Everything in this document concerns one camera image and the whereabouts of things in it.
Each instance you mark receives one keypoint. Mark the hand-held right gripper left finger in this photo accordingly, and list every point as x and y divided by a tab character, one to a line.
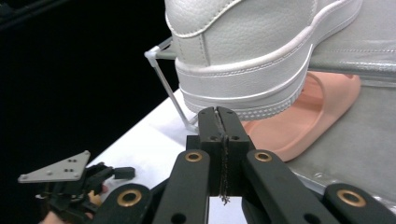
214	140

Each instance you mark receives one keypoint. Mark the pink rubber slipper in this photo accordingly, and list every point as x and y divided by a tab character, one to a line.
305	124

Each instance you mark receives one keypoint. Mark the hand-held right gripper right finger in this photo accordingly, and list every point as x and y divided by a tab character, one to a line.
236	140

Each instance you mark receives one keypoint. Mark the white leather sneaker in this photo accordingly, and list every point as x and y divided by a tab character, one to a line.
249	46

